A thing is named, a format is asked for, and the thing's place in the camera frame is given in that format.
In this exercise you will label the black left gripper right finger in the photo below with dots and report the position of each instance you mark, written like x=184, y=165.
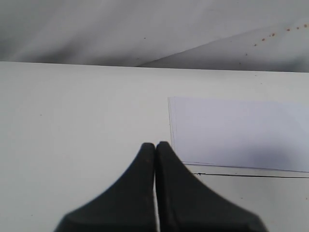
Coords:
x=185, y=204

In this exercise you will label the white backdrop cloth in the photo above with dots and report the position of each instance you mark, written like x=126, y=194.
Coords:
x=255, y=35

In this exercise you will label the white paper sheet stack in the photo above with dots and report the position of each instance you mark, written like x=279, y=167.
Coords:
x=248, y=134

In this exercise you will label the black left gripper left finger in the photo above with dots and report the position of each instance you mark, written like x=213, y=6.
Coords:
x=126, y=206

